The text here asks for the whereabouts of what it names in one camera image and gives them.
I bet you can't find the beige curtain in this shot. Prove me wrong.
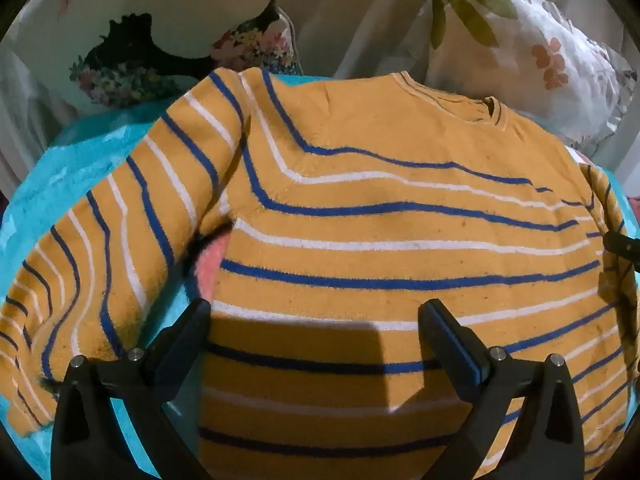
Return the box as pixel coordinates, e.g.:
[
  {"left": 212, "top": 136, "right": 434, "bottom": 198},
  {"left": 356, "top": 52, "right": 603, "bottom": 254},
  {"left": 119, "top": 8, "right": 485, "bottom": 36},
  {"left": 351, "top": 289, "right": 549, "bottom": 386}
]
[{"left": 272, "top": 0, "right": 438, "bottom": 82}]

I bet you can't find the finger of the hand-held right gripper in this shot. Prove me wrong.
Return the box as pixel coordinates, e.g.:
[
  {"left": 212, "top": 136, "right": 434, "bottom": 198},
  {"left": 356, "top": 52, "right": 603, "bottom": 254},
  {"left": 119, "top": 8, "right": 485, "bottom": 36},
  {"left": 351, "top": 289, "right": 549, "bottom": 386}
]
[{"left": 602, "top": 231, "right": 640, "bottom": 262}]

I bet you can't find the striped curtain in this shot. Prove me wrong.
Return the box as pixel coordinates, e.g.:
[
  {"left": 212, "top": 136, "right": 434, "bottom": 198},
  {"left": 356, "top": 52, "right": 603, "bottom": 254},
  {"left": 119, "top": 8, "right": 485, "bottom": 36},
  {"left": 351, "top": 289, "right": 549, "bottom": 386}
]
[{"left": 0, "top": 50, "right": 71, "bottom": 196}]

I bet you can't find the teal star printed blanket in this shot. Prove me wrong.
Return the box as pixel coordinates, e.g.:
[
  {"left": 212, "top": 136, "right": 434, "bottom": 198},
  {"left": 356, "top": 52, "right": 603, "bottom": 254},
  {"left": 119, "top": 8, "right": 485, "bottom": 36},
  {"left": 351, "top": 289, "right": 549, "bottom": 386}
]
[{"left": 0, "top": 72, "right": 633, "bottom": 480}]

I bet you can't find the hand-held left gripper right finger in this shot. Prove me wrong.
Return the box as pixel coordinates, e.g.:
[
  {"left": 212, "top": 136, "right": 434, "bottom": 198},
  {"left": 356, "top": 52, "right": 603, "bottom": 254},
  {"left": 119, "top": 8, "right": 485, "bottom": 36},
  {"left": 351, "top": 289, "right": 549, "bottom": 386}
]
[{"left": 417, "top": 299, "right": 586, "bottom": 480}]

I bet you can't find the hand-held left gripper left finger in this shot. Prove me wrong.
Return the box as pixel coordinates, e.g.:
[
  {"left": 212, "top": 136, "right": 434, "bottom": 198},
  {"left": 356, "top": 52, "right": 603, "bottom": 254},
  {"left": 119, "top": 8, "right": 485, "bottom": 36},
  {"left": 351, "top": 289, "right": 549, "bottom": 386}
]
[{"left": 50, "top": 298, "right": 213, "bottom": 480}]

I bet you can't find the yellow striped sweater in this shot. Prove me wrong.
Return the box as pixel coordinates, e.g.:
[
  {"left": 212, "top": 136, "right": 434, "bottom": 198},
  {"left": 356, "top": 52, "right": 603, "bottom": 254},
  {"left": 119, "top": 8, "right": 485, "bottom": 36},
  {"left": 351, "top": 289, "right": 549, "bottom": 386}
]
[{"left": 0, "top": 67, "right": 640, "bottom": 480}]

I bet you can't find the white eyelash print pillow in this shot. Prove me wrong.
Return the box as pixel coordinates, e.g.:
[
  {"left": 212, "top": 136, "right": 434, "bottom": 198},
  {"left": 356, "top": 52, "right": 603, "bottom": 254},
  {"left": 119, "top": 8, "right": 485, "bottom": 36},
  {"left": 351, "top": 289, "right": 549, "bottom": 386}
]
[{"left": 2, "top": 0, "right": 306, "bottom": 111}]

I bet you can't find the white leaf print pillow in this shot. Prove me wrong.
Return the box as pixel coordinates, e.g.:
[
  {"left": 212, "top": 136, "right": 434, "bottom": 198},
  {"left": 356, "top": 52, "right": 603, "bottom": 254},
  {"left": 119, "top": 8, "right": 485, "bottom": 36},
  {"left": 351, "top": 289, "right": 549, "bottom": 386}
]
[{"left": 422, "top": 0, "right": 637, "bottom": 155}]

